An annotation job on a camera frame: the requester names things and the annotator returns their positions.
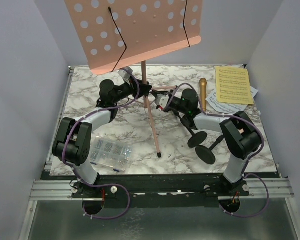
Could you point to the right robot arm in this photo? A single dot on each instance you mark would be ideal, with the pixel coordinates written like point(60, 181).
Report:
point(243, 139)

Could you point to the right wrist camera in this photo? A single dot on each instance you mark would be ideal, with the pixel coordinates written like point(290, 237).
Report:
point(161, 101)

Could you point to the black mic stand empty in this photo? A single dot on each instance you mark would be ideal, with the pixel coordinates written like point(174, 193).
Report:
point(196, 138)

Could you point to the pink music stand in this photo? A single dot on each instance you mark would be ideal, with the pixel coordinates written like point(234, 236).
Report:
point(119, 33)

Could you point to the gold microphone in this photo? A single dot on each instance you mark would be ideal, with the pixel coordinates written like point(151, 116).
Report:
point(203, 93)

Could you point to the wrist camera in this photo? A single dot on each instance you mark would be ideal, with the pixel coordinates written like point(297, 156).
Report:
point(161, 101)
point(126, 73)

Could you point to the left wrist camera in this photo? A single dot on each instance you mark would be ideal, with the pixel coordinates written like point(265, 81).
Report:
point(126, 73)

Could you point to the clear screw organizer box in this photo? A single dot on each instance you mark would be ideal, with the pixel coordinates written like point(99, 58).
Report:
point(110, 153)

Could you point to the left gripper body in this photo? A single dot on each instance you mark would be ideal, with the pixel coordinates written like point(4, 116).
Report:
point(126, 90)

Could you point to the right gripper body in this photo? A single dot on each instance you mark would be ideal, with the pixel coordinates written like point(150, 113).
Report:
point(160, 98)

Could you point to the black mic stand with clip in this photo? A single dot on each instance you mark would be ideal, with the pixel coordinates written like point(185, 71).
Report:
point(206, 154)

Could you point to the white sheet music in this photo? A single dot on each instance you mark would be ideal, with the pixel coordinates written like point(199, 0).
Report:
point(224, 108)

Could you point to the black mounting rail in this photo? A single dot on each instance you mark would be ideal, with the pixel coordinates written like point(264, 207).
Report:
point(158, 191)

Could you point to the yellow sheet music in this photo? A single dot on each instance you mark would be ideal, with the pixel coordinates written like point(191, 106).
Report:
point(233, 85)

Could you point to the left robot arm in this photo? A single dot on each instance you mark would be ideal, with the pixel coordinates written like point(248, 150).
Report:
point(73, 139)

